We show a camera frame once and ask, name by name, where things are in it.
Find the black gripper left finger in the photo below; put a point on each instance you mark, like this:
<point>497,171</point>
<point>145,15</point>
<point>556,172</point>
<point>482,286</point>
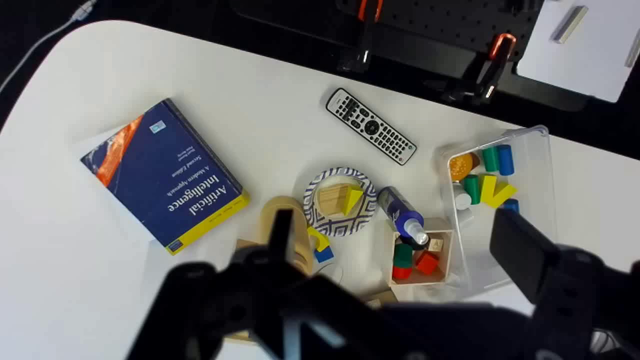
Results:
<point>281,236</point>

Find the patterned black white bowl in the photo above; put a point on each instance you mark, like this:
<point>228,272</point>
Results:
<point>339,200</point>

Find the blue glue bottle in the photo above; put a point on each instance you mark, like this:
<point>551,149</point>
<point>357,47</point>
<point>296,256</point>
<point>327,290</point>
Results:
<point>407,218</point>

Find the clear plastic block container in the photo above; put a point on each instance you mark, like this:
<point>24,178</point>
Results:
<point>510,171</point>

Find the black white remote control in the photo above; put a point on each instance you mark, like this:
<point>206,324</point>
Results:
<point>371,127</point>

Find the black pegboard base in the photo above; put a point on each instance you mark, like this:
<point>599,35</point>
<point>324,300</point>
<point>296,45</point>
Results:
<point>438,37</point>

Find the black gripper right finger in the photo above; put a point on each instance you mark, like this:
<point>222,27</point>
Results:
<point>525,253</point>

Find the orange black clamp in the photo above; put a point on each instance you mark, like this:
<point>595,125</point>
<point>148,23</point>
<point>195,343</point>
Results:
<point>480,79</point>
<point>368,16</point>

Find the blue artificial intelligence book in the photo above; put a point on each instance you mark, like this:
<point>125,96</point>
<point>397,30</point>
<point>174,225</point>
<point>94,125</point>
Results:
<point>167,176</point>

